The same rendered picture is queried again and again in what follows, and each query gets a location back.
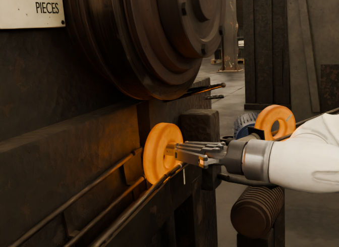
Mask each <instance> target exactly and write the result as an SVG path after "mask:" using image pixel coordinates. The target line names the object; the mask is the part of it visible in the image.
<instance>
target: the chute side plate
mask: <svg viewBox="0 0 339 247"><path fill-rule="evenodd" d="M183 169H184V170H185V184H184V174H183ZM199 175H200V179H201V184H202V167H200V166H197V165H193V164H189V163H187V164H186V165H185V166H184V167H182V168H181V169H180V170H179V171H177V172H176V173H175V174H174V175H172V176H171V177H170V178H168V180H166V181H165V182H164V183H163V184H162V185H161V187H160V188H158V189H157V190H156V192H155V193H154V194H153V195H152V196H151V197H150V198H149V199H148V200H147V201H146V202H145V203H144V204H143V205H142V206H141V207H140V208H139V209H138V210H137V211H136V212H135V213H134V214H133V215H132V216H131V217H130V218H129V219H128V220H127V221H126V222H125V223H124V224H123V225H122V227H121V228H120V229H119V230H118V231H117V232H116V233H115V234H114V235H113V236H112V237H111V238H110V239H109V240H108V241H107V242H106V243H105V244H104V245H103V246H102V247H145V246H146V244H147V243H148V242H149V241H150V240H151V238H152V237H153V236H154V235H155V233H156V232H157V231H158V229H159V228H160V227H161V226H162V224H163V223H164V222H165V221H166V220H167V218H168V217H169V216H170V215H171V214H172V212H173V211H174V210H175V209H176V208H177V207H178V206H179V205H181V204H182V203H183V202H184V201H185V200H186V199H187V198H188V197H189V196H190V195H191V194H192V185H191V183H192V181H194V180H195V179H196V178H197V177H198V176H199Z"/></svg>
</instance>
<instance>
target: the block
mask: <svg viewBox="0 0 339 247"><path fill-rule="evenodd" d="M181 125H182V137H183V143H185V142H186V141H197V142H220V130H219V112H218V110H214V109H190V110H188V111H186V112H184V113H182V115H181ZM218 173H221V165H219V166H214V165H212V164H209V165H208V168H207V169H204V168H202V184H201V190H208V191H213V190H215V189H216V188H217V187H218V186H219V185H220V184H221V182H222V180H220V179H218V178H217V174H218Z"/></svg>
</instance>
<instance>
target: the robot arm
mask: <svg viewBox="0 0 339 247"><path fill-rule="evenodd" d="M164 155H167V156H173V157H174V160H177V161H181V162H185V163H189V164H193V165H197V166H200V167H202V168H204V169H207V168H208V165H209V164H212V165H214V166H219V165H221V166H222V165H224V166H225V167H226V170H227V172H228V173H230V174H237V175H244V176H245V178H246V179H248V180H255V181H262V182H265V183H273V184H277V185H279V186H281V187H283V188H287V189H291V190H296V191H301V192H309V193H337V192H339V114H338V115H330V114H327V113H325V114H323V115H321V116H319V117H316V118H314V119H311V120H309V121H307V122H305V123H304V124H302V125H301V126H300V127H298V128H297V129H296V130H295V131H294V133H293V134H292V135H291V137H290V138H289V139H287V140H286V141H272V140H270V141H268V140H258V139H251V140H249V141H248V142H247V141H238V140H232V141H231V142H230V143H229V145H228V146H226V145H225V142H197V141H186V142H185V143H176V142H169V143H168V144H167V146H166V148H165V151H164Z"/></svg>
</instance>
